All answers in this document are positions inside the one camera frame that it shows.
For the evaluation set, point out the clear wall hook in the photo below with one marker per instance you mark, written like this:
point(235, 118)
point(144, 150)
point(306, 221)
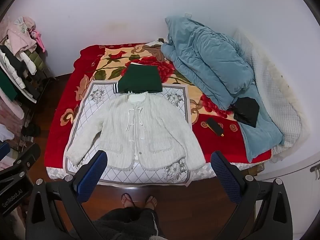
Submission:
point(188, 15)

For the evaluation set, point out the metal clothes rack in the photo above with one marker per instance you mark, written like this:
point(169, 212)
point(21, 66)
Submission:
point(32, 115)

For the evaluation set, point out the person's left foot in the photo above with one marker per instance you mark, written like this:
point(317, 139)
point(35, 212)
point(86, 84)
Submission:
point(127, 201)

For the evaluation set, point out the blue quilt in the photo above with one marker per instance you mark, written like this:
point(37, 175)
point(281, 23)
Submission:
point(207, 62)

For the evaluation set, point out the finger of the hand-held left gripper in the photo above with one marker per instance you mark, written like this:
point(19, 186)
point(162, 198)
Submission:
point(27, 157)
point(3, 151)

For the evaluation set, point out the folded dark green garment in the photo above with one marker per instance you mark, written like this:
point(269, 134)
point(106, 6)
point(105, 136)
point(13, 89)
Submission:
point(142, 78)

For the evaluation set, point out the white cabinet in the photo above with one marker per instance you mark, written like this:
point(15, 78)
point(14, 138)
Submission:
point(303, 195)

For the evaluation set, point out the person's dark grey pants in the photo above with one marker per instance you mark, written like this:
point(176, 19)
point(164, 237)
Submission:
point(125, 225)

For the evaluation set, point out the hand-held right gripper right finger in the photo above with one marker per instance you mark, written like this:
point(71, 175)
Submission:
point(225, 177)

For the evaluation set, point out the person's foot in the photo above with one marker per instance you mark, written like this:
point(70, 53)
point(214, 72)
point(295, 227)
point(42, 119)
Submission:
point(127, 201)
point(150, 202)

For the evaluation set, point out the white puffer jacket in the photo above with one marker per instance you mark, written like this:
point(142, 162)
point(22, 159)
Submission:
point(12, 72)

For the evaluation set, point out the white knit cardigan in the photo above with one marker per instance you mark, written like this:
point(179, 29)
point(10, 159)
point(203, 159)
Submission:
point(155, 135)

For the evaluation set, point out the olive green puffer jacket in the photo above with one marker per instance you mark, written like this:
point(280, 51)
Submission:
point(35, 60)

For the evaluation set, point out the red floral blanket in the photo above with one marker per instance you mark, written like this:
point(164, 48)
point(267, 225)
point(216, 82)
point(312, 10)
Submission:
point(72, 100)

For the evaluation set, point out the white quilted bed pad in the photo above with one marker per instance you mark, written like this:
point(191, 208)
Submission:
point(275, 92)

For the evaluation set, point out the bright pink hanger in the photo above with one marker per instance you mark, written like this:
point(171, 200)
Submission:
point(40, 41)

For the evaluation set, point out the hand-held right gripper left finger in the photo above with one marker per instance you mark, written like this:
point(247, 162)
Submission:
point(91, 176)

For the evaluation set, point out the black cloth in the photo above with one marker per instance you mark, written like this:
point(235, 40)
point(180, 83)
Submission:
point(246, 112)

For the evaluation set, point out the person's right foot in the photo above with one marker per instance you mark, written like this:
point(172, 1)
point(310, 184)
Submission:
point(150, 202)

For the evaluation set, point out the green hanging garment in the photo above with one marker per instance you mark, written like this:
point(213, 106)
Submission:
point(6, 86)

